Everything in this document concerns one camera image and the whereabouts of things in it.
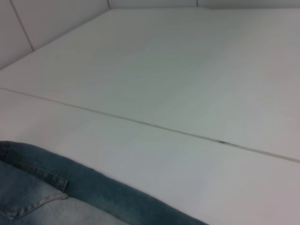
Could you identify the blue denim shorts with print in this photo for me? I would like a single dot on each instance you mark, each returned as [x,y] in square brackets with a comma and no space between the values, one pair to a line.
[47,194]

